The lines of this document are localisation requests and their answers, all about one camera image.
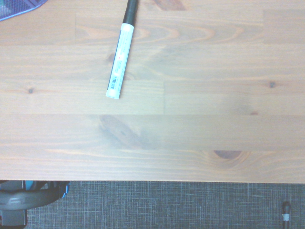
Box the white marker with black cap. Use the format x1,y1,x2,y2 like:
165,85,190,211
105,0,139,100

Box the black headphones with blue rings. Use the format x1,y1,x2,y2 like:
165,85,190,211
0,180,70,227

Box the purple mesh desk organizer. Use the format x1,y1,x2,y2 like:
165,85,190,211
0,0,48,22

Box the black cable plug, white tag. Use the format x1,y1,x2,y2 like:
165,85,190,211
281,201,292,229

